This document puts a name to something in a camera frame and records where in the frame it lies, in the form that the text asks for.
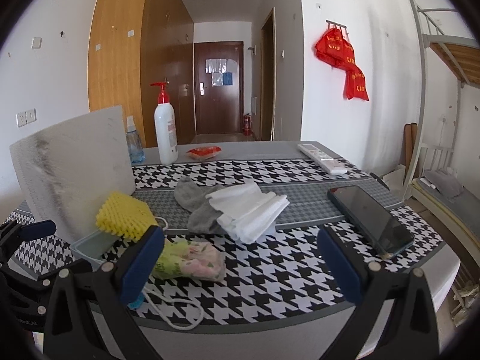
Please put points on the red hanging bags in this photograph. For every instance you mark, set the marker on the red hanging bags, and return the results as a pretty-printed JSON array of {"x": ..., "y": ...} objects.
[{"x": 335, "y": 49}]

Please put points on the white wall switch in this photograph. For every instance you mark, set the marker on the white wall switch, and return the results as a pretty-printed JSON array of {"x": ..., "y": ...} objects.
[{"x": 36, "y": 43}]

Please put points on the grey sock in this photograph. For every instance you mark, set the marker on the grey sock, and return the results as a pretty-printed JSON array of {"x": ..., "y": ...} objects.
[{"x": 193, "y": 198}]

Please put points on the blue spray bottle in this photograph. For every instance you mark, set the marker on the blue spray bottle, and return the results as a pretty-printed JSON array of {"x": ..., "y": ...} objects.
[{"x": 135, "y": 146}]

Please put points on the white foam box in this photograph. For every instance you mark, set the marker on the white foam box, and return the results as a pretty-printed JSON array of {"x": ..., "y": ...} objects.
[{"x": 67, "y": 171}]

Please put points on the black smartphone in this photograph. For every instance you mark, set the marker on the black smartphone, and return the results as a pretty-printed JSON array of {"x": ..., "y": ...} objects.
[{"x": 386, "y": 234}]

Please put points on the light wooden wardrobe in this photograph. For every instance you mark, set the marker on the light wooden wardrobe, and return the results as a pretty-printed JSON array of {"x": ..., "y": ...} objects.
[{"x": 133, "y": 46}]

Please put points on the wooden planks by wall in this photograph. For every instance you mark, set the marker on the wooden planks by wall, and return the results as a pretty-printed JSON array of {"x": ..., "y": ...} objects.
[{"x": 409, "y": 138}]

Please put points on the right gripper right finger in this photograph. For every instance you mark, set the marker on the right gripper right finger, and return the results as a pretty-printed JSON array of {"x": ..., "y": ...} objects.
[{"x": 410, "y": 331}]

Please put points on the side wooden door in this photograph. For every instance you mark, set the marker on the side wooden door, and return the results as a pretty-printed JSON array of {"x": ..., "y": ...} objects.
[{"x": 268, "y": 77}]

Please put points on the dark brown entrance door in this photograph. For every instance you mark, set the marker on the dark brown entrance door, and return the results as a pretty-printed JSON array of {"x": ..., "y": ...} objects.
[{"x": 219, "y": 87}]

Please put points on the white remote control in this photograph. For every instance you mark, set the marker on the white remote control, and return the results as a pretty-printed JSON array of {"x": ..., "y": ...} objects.
[{"x": 326, "y": 162}]

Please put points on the red snack packet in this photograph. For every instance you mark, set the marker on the red snack packet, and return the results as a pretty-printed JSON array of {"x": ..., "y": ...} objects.
[{"x": 204, "y": 153}]

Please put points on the green floral tissue pack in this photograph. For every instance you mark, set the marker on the green floral tissue pack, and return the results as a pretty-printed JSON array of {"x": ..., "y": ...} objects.
[{"x": 190, "y": 259}]

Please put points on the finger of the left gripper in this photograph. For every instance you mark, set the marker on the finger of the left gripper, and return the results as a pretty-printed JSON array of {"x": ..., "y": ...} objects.
[{"x": 38, "y": 230}]

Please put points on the white wall sockets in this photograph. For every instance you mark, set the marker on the white wall sockets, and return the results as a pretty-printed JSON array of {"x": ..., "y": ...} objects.
[{"x": 26, "y": 117}]

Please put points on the houndstooth table cloth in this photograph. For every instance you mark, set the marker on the houndstooth table cloth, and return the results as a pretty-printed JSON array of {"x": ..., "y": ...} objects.
[{"x": 272, "y": 274}]

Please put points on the grey pillow on bed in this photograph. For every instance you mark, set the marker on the grey pillow on bed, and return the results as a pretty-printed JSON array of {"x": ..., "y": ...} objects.
[{"x": 445, "y": 183}]

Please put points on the yellow sponge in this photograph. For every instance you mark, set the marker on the yellow sponge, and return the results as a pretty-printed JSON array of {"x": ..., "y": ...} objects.
[{"x": 125, "y": 216}]

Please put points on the white red pump bottle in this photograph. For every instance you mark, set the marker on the white red pump bottle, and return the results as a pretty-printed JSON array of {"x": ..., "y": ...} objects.
[{"x": 165, "y": 126}]

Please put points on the metal bunk bed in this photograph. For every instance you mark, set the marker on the metal bunk bed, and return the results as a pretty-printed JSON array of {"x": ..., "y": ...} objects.
[{"x": 447, "y": 137}]

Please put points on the red fire extinguisher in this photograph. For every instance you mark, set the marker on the red fire extinguisher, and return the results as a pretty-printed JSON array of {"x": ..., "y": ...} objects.
[{"x": 246, "y": 127}]

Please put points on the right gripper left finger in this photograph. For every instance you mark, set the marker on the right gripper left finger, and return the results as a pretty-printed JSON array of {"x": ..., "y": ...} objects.
[{"x": 114, "y": 285}]

